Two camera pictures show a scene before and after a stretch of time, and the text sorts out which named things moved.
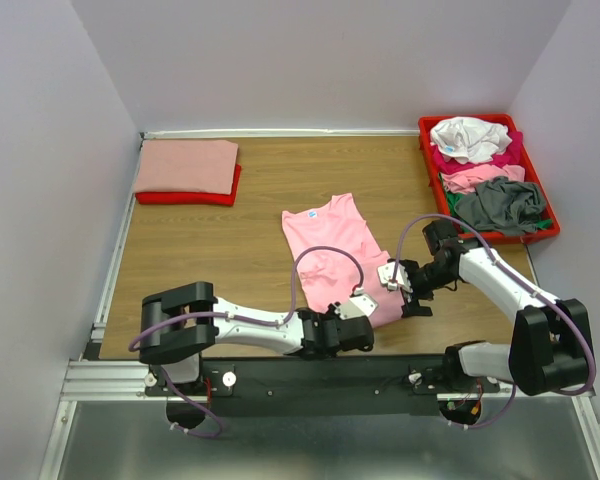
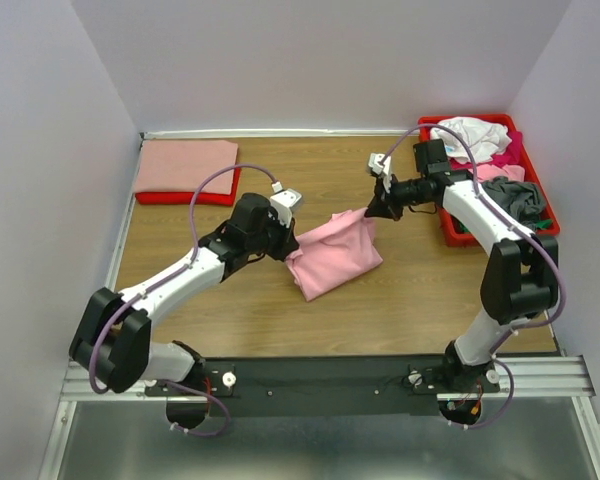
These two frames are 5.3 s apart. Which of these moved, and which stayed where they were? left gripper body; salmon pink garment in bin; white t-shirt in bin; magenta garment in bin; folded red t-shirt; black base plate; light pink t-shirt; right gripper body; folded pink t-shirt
Moved: light pink t-shirt; right gripper body; left gripper body
Stayed: salmon pink garment in bin; folded red t-shirt; white t-shirt in bin; magenta garment in bin; folded pink t-shirt; black base plate
